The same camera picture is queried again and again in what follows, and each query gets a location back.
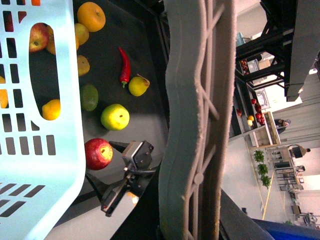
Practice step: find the brown kiwi lower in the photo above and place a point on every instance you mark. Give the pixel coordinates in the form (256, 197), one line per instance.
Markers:
(83, 66)

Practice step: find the golden brown pear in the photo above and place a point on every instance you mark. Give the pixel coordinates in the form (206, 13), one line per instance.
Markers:
(91, 16)

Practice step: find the yellow lemon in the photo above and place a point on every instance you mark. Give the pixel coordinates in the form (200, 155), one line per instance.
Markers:
(51, 110)

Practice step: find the brown kiwi upper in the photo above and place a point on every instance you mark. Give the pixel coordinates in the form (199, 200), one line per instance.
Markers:
(82, 33)

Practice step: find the red chili pepper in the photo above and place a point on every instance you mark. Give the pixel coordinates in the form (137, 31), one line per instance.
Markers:
(126, 68)

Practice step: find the large red apple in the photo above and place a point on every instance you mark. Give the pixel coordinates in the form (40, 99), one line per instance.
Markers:
(98, 154)

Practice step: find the orange round fruit centre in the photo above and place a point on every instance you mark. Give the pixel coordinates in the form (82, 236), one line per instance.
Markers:
(51, 42)

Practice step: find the dark green avocado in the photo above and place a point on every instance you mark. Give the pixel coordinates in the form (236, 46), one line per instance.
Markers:
(89, 97)

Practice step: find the green apple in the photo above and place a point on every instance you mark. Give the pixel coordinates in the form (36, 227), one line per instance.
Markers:
(115, 117)

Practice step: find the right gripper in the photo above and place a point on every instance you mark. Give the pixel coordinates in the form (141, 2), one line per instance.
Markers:
(136, 154)

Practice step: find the small red apple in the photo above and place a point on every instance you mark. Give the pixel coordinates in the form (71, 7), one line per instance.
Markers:
(39, 38)

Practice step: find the yellow-green pear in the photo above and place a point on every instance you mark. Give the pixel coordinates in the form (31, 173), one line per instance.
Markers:
(138, 85)

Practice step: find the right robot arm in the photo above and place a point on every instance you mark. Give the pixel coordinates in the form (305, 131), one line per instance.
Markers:
(109, 195)

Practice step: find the brown kiwi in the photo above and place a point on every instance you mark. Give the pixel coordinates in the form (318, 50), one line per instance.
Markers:
(83, 66)
(82, 33)

